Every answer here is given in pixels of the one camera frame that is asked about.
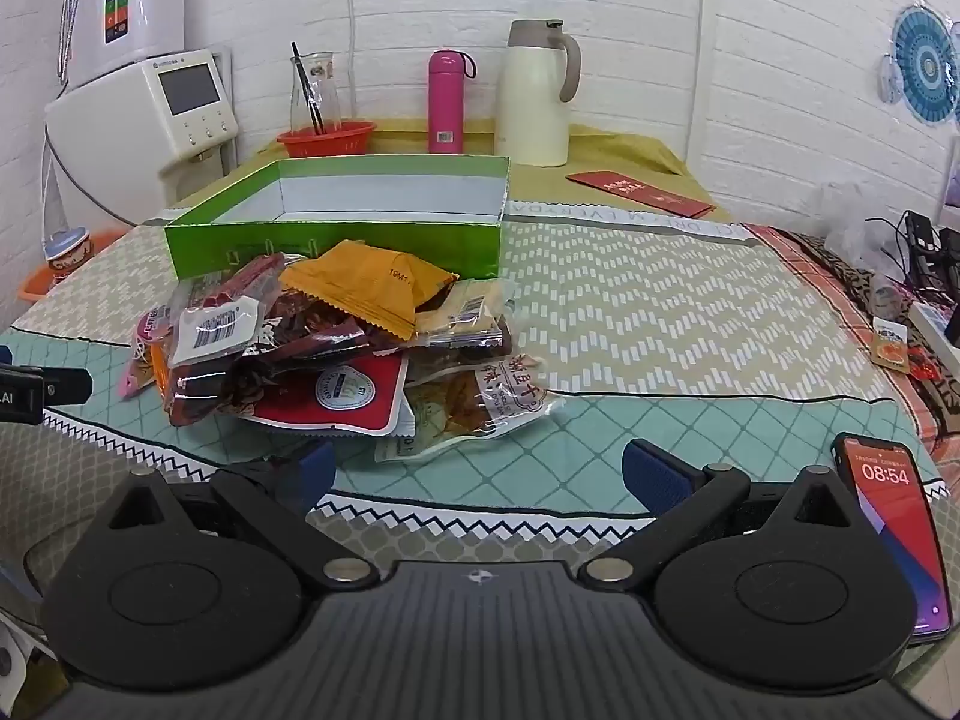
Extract blue round wall decoration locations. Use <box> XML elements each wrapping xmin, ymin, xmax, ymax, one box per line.
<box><xmin>877</xmin><ymin>4</ymin><xmax>960</xmax><ymax>128</ymax></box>

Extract pile of snack packets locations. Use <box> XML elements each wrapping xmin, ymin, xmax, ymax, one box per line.
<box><xmin>116</xmin><ymin>240</ymin><xmax>569</xmax><ymax>464</ymax></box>

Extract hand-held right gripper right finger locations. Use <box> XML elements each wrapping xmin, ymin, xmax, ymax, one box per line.
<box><xmin>585</xmin><ymin>437</ymin><xmax>871</xmax><ymax>593</ymax></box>

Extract smartphone with red wallpaper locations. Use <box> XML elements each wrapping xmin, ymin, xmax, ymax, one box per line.
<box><xmin>832</xmin><ymin>431</ymin><xmax>954</xmax><ymax>643</ymax></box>

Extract orange plastic basin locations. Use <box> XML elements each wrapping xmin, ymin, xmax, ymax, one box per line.
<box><xmin>18</xmin><ymin>226</ymin><xmax>130</xmax><ymax>305</ymax></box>

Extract green cardboard box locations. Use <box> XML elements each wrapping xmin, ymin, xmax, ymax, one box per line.
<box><xmin>163</xmin><ymin>155</ymin><xmax>512</xmax><ymax>283</ymax></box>

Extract white countertop water dispenser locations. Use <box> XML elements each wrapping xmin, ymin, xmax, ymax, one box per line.
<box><xmin>43</xmin><ymin>49</ymin><xmax>241</xmax><ymax>230</ymax></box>

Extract white small box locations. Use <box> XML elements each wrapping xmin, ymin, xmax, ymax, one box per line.
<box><xmin>909</xmin><ymin>301</ymin><xmax>960</xmax><ymax>350</ymax></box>

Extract pink thermos bottle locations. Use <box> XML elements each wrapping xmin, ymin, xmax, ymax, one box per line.
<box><xmin>427</xmin><ymin>49</ymin><xmax>478</xmax><ymax>155</ymax></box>

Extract clear plastic bag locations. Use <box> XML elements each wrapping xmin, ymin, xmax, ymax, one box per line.
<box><xmin>814</xmin><ymin>181</ymin><xmax>912</xmax><ymax>271</ymax></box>

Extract red envelope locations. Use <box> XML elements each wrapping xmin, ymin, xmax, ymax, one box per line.
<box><xmin>565</xmin><ymin>170</ymin><xmax>713</xmax><ymax>218</ymax></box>

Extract small orange sachet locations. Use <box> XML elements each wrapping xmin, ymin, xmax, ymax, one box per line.
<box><xmin>871</xmin><ymin>317</ymin><xmax>912</xmax><ymax>374</ymax></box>

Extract black power strip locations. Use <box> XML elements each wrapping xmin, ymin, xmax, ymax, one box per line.
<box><xmin>904</xmin><ymin>211</ymin><xmax>960</xmax><ymax>287</ymax></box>

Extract brown patterned cloth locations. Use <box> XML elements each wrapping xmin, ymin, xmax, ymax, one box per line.
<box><xmin>746</xmin><ymin>223</ymin><xmax>960</xmax><ymax>458</ymax></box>

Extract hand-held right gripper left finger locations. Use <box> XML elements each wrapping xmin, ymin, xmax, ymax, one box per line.
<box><xmin>105</xmin><ymin>440</ymin><xmax>372</xmax><ymax>593</ymax></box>

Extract glass carafe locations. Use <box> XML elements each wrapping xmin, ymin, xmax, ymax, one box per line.
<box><xmin>288</xmin><ymin>52</ymin><xmax>344</xmax><ymax>136</ymax></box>

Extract black chopsticks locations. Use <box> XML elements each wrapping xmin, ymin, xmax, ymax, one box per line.
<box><xmin>291</xmin><ymin>43</ymin><xmax>328</xmax><ymax>136</ymax></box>

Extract cream thermal jug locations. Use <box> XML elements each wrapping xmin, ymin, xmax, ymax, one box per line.
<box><xmin>493</xmin><ymin>18</ymin><xmax>583</xmax><ymax>167</ymax></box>

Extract red plastic basket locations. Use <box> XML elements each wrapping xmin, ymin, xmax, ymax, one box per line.
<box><xmin>276</xmin><ymin>120</ymin><xmax>377</xmax><ymax>160</ymax></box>

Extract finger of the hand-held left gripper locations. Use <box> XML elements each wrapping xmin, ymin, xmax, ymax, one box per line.
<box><xmin>37</xmin><ymin>366</ymin><xmax>95</xmax><ymax>406</ymax></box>

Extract instant noodle cup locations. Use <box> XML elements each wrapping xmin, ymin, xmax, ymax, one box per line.
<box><xmin>42</xmin><ymin>229</ymin><xmax>94</xmax><ymax>287</ymax></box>

